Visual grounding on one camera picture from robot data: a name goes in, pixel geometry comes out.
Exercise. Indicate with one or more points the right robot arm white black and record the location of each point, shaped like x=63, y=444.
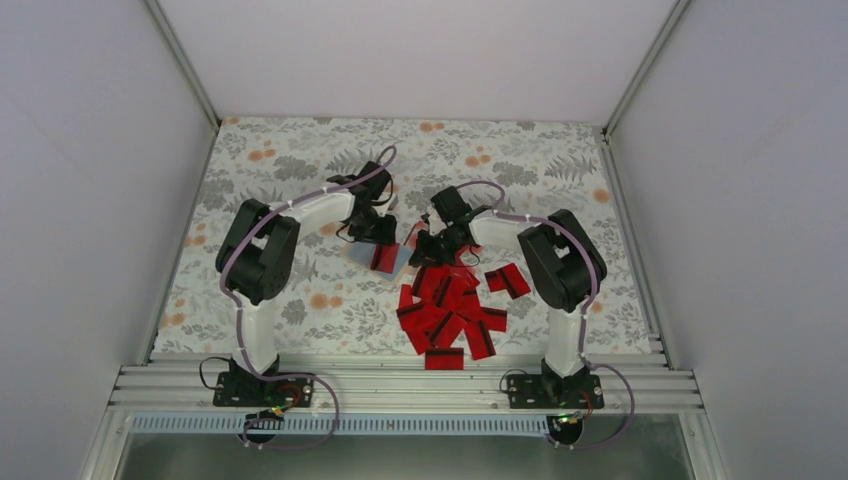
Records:
x=564, y=265

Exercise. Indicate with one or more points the red card pile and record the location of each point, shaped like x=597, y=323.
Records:
x=416, y=320
x=449, y=288
x=508, y=279

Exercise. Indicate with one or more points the red card left pile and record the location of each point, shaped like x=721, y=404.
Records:
x=416, y=320

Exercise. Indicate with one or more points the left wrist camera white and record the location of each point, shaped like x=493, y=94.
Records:
x=384, y=207

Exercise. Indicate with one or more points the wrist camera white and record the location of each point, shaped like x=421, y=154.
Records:
x=384, y=207
x=431, y=222

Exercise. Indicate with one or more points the red card right pile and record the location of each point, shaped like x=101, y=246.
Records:
x=508, y=279

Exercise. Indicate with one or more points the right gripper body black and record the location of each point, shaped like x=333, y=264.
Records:
x=440, y=249

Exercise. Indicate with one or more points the red card lower right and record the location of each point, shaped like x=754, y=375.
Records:
x=480, y=323

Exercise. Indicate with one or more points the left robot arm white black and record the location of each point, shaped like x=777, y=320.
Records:
x=256, y=258

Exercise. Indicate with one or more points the red card on rail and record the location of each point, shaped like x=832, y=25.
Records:
x=444, y=359

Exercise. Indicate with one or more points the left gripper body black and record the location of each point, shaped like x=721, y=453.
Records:
x=368, y=229

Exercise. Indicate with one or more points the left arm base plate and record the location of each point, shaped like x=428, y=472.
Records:
x=245, y=390

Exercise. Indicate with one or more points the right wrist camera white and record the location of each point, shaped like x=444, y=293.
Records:
x=431, y=222

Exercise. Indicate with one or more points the beige card holder wallet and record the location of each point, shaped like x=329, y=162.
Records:
x=360, y=254

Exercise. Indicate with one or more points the red card centre pile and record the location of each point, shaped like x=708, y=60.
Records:
x=449, y=288

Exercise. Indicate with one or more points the aluminium rail frame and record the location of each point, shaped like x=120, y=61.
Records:
x=402, y=384

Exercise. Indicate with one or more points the floral patterned table mat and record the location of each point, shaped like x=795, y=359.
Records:
x=332, y=305

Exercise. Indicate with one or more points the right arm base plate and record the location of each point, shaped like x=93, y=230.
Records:
x=539, y=392

